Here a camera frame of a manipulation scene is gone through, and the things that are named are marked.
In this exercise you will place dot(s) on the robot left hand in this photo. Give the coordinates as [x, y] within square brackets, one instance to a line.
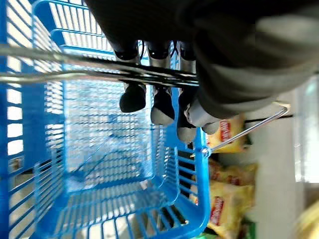
[224, 49]

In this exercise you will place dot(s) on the blue plastic shopping basket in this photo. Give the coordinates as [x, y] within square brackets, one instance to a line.
[104, 149]

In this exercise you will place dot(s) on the yellow snack bag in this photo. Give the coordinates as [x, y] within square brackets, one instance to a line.
[230, 174]
[228, 206]
[228, 135]

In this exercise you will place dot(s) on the white store shelf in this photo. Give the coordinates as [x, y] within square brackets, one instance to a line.
[276, 161]

